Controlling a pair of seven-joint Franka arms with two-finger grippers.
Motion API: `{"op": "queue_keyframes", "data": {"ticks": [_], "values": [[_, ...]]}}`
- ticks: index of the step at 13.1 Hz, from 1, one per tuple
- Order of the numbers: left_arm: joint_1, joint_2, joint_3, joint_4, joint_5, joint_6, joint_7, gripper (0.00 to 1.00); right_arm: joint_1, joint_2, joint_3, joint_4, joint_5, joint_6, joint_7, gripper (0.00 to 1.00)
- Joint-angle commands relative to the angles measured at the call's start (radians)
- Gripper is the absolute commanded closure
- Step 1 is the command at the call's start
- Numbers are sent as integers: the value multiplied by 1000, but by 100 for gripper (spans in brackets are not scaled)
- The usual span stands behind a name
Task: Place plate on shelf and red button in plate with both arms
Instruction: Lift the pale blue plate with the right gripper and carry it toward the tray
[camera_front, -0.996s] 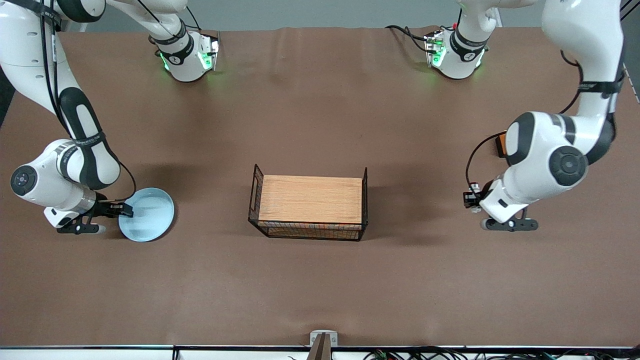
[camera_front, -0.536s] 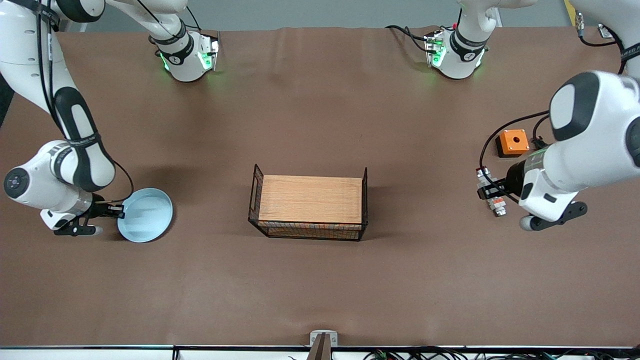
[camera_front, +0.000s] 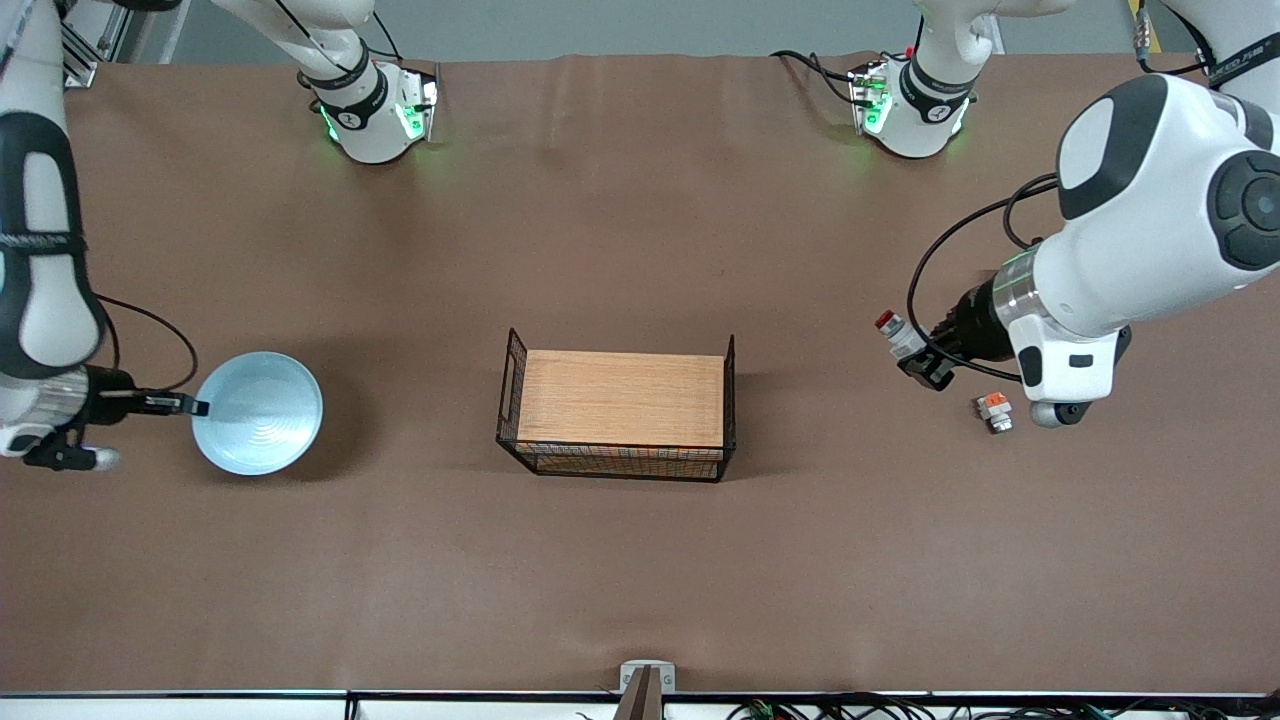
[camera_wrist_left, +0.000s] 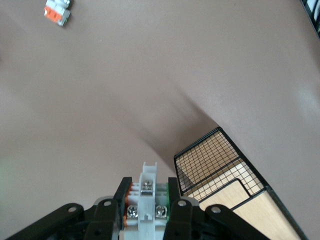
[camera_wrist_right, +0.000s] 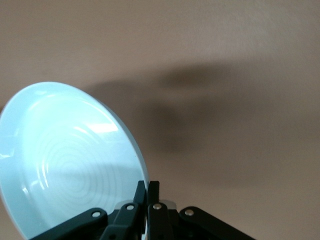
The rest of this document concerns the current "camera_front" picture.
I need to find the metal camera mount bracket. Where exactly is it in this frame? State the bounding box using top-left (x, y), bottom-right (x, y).
top-left (612, 660), bottom-right (677, 720)

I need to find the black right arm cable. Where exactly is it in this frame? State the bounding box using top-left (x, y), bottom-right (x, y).
top-left (95, 295), bottom-right (200, 394)

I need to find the white table edge rail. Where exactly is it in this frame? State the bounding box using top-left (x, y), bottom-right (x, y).
top-left (0, 690), bottom-right (1280, 720)

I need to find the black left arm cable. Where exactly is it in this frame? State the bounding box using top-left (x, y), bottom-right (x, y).
top-left (905, 172), bottom-right (1061, 387)

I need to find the aluminium frame profile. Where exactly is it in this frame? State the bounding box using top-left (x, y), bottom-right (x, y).
top-left (60, 0), bottom-right (133, 89)

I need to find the wire basket with wooden top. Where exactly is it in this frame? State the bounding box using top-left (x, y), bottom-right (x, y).
top-left (496, 328), bottom-right (738, 483)

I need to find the light blue round plate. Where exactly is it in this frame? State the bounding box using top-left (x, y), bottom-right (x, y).
top-left (190, 351), bottom-right (325, 477)

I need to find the black arm base cable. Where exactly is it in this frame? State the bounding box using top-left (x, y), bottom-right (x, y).
top-left (770, 48), bottom-right (871, 106)

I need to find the black cable bundle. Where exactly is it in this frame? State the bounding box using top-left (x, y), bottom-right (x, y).
top-left (575, 690), bottom-right (1280, 720)

